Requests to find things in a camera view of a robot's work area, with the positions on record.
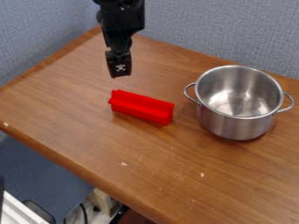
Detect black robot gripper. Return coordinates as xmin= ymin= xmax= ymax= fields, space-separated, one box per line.
xmin=94 ymin=0 xmax=146 ymax=78

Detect red rectangular block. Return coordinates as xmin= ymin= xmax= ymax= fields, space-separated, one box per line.
xmin=108 ymin=89 xmax=174 ymax=125

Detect stainless steel pot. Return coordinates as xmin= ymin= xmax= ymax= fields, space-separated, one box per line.
xmin=183 ymin=65 xmax=295 ymax=141

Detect white items under table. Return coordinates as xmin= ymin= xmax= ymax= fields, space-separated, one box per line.
xmin=63 ymin=188 xmax=127 ymax=224

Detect black and white chair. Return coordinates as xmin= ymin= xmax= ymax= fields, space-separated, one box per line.
xmin=0 ymin=175 xmax=56 ymax=224

